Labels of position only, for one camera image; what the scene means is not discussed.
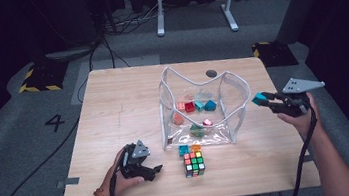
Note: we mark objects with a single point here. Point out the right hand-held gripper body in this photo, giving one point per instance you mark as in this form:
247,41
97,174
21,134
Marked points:
294,106

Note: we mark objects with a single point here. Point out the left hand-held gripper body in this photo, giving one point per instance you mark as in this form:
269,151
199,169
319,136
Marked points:
134,168

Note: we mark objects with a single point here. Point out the multicoloured puzzle cube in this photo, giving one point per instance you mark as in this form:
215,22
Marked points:
194,164

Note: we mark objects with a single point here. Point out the clear plastic zipper bag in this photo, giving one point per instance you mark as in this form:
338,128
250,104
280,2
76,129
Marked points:
231,87

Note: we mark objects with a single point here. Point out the orange building brick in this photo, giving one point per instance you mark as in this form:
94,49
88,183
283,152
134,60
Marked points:
196,147

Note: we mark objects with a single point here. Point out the salmon building brick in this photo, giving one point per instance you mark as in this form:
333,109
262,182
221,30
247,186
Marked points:
178,119

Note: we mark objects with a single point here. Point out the green building brick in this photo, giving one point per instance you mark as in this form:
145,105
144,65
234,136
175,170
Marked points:
196,131

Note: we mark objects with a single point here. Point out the dark teal building brick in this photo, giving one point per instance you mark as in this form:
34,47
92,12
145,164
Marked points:
210,105

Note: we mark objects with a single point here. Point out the pink building brick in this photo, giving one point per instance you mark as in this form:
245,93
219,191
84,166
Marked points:
181,107

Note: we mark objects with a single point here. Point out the red building brick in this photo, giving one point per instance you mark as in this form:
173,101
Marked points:
207,122
189,107

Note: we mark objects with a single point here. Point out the light teal building brick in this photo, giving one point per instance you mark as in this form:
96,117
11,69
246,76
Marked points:
199,106

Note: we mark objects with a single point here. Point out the person's right hand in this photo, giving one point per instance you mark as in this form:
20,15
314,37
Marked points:
308,122

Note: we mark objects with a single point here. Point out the person's left hand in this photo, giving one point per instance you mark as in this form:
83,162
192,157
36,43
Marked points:
117,182

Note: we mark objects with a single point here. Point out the black yellow striped base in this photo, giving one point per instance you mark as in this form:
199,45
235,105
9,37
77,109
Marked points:
274,53
42,79

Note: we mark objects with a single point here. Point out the grey tape strip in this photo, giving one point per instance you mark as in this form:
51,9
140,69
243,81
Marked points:
72,181

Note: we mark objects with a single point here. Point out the grey round table grommet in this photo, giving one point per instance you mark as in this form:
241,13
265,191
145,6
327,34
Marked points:
211,73

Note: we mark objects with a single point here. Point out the grey round stand base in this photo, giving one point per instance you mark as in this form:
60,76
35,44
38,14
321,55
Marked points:
69,53

